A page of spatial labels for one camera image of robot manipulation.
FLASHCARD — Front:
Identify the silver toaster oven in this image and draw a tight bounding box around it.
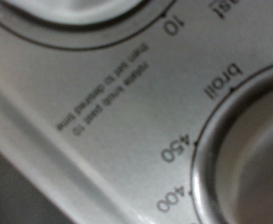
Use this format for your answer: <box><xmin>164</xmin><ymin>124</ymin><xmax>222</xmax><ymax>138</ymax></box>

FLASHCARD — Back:
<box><xmin>0</xmin><ymin>0</ymin><xmax>273</xmax><ymax>224</ymax></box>

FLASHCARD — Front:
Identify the silver oven knob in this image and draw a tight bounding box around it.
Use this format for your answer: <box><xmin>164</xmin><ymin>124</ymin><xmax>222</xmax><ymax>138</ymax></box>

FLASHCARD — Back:
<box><xmin>0</xmin><ymin>0</ymin><xmax>176</xmax><ymax>50</ymax></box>
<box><xmin>195</xmin><ymin>66</ymin><xmax>273</xmax><ymax>224</ymax></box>

